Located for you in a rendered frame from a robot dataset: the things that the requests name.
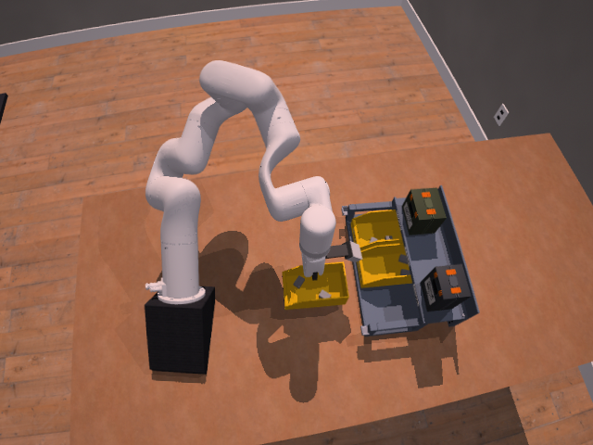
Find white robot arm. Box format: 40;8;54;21
145;60;362;304

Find black tool case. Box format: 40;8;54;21
421;264;471;312

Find grey metal shelf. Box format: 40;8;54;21
341;185;480;337

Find dark olive case with orange latches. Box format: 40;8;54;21
402;187;447;235

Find yellow bin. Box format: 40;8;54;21
351;210;403;251
282;262;349;310
357;243;412;288

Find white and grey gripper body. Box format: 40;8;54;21
301;251;329;277

